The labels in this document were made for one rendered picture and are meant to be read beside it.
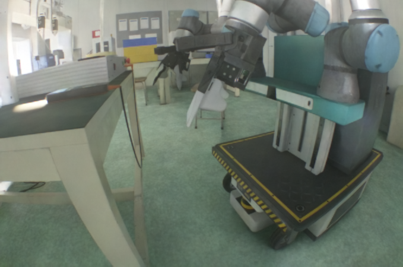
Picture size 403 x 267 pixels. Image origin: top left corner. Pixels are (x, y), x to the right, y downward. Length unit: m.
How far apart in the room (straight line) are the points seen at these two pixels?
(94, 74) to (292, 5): 0.64
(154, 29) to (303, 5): 4.81
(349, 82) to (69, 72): 0.93
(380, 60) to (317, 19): 0.18
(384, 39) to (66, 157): 0.66
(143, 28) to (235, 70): 4.78
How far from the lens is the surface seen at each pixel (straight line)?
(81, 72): 0.74
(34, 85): 0.85
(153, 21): 5.13
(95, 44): 3.55
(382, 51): 0.49
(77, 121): 0.33
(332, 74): 0.61
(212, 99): 0.33
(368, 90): 0.91
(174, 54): 0.77
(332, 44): 0.60
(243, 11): 0.36
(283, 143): 1.06
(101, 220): 0.41
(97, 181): 0.34
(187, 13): 0.83
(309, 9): 0.41
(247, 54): 0.37
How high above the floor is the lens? 0.84
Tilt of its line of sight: 19 degrees down
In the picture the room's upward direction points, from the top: 2 degrees counter-clockwise
